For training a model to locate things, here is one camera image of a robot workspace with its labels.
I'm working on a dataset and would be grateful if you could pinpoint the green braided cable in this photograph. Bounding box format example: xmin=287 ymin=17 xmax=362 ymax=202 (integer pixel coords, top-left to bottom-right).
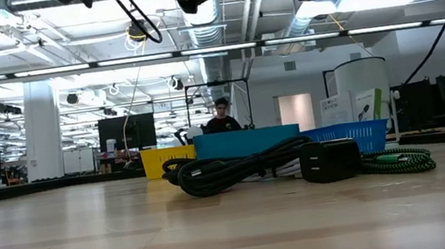
xmin=357 ymin=142 xmax=438 ymax=183

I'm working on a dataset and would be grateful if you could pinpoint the white wipes canister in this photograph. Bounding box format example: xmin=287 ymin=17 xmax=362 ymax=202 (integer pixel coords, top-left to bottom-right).
xmin=105 ymin=138 xmax=119 ymax=154

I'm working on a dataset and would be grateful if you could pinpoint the black camera cable loop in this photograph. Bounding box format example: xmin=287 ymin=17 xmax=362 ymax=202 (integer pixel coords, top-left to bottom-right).
xmin=110 ymin=0 xmax=165 ymax=51

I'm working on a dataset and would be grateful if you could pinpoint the white product box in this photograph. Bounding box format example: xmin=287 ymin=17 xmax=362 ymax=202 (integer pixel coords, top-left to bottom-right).
xmin=317 ymin=91 xmax=357 ymax=128
xmin=349 ymin=86 xmax=387 ymax=124

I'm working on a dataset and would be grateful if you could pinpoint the yellow plastic basket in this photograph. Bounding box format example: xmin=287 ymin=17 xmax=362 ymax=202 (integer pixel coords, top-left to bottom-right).
xmin=139 ymin=142 xmax=199 ymax=182

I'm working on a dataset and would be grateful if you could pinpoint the teal plastic bin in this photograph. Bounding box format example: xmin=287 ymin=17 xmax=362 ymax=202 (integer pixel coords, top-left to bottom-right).
xmin=191 ymin=121 xmax=304 ymax=165

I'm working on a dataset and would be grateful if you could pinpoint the white cylindrical bin black rim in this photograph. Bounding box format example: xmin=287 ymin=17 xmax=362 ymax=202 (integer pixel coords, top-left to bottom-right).
xmin=331 ymin=54 xmax=400 ymax=151

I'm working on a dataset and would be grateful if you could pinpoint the black power adapter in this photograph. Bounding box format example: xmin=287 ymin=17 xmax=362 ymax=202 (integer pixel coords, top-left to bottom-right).
xmin=296 ymin=135 xmax=365 ymax=188

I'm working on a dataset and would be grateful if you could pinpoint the blue plastic basket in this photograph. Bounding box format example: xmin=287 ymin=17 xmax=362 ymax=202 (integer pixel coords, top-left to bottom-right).
xmin=298 ymin=116 xmax=393 ymax=163

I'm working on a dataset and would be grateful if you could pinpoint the white building column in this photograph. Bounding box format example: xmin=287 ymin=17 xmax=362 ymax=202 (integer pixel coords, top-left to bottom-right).
xmin=13 ymin=77 xmax=70 ymax=183

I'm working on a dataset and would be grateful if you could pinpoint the black monitor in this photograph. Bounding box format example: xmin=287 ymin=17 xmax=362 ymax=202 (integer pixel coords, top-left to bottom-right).
xmin=95 ymin=111 xmax=160 ymax=156

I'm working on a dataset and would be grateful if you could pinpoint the person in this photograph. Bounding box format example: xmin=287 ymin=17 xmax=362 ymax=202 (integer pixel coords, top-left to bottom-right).
xmin=199 ymin=94 xmax=244 ymax=135

